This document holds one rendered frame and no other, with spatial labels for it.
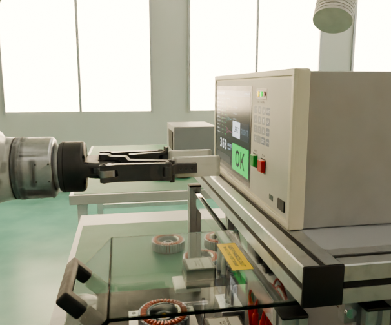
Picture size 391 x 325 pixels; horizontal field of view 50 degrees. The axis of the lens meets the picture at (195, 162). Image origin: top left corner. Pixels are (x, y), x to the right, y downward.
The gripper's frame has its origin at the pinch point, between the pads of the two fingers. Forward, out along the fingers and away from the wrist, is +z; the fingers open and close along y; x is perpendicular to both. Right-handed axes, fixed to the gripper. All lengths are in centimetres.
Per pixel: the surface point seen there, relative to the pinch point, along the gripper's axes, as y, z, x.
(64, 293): 16.3, -18.2, -11.7
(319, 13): -106, 70, 40
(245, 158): -5.3, 9.6, -0.7
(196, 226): -38.6, 6.8, -24.0
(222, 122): -22.4, 9.5, 4.1
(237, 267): 13.3, 3.2, -11.6
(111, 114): -468, -25, -26
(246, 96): -5.4, 9.6, 9.9
